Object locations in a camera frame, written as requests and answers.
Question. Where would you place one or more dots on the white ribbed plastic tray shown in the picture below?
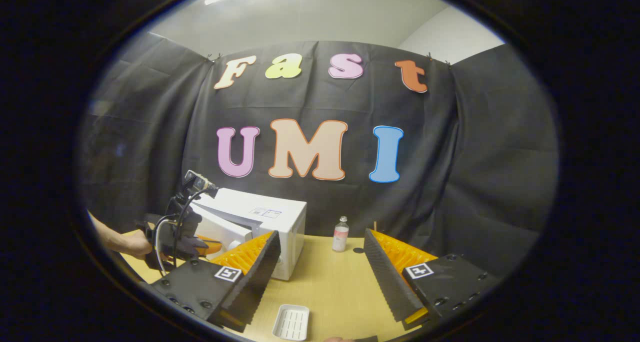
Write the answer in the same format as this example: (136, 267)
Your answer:
(290, 322)

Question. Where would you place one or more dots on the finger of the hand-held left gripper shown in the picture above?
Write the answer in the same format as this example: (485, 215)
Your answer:
(210, 245)

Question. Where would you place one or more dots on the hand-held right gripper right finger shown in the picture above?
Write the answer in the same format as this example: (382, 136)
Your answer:
(387, 282)

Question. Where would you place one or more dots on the small clear plastic bottle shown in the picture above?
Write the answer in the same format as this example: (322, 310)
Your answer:
(340, 237)

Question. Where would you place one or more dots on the white microwave oven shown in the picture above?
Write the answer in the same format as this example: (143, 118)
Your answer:
(280, 222)

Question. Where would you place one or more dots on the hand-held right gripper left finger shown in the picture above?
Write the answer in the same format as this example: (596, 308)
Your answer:
(257, 282)

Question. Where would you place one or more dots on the black backdrop cloth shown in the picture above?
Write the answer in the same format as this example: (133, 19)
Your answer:
(475, 157)

